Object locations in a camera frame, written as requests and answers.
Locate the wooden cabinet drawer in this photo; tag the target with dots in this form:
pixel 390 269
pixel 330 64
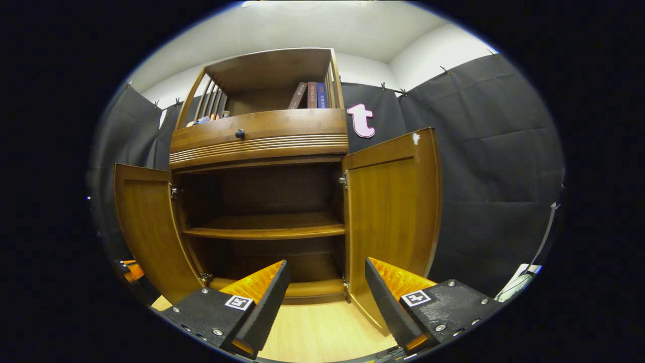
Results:
pixel 282 126

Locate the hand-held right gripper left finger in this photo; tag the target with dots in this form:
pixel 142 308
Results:
pixel 267 302

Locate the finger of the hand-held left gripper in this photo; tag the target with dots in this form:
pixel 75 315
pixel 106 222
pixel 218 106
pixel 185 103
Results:
pixel 135 272

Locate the ceiling light panel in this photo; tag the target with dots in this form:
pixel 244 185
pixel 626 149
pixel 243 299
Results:
pixel 302 3

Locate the upright brown book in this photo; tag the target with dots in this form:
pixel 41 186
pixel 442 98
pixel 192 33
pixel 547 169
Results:
pixel 312 95

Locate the black backdrop cloth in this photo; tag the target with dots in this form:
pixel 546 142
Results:
pixel 494 176

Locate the blue cloth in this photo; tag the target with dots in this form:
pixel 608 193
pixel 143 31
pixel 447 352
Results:
pixel 203 120

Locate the wooden shoe cabinet door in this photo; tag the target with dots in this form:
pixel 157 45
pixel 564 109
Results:
pixel 146 222
pixel 388 212

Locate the blue book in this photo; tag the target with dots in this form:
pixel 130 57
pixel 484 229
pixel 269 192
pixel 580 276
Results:
pixel 321 95

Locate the black round drawer knob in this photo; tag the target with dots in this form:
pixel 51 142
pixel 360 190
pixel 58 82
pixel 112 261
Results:
pixel 240 134

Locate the white flat object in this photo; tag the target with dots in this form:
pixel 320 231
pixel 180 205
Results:
pixel 516 285

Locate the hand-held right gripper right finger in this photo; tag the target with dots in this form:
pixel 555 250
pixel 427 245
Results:
pixel 387 302

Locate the wooden inner cabinet shelf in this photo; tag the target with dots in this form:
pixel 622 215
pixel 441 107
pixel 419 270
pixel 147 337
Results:
pixel 267 226

